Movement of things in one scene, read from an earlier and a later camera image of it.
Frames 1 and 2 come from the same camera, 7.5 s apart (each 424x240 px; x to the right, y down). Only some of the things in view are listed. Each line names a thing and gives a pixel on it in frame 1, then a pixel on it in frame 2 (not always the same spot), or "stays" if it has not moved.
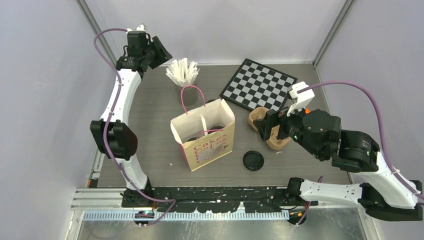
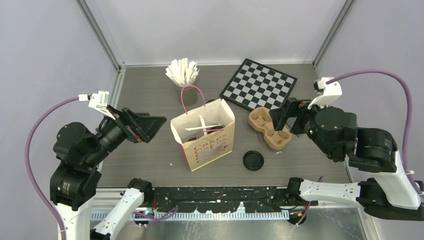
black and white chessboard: (255, 85) stays
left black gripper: (163, 56) → (144, 125)
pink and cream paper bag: (205, 135) stays
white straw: (204, 124) stays
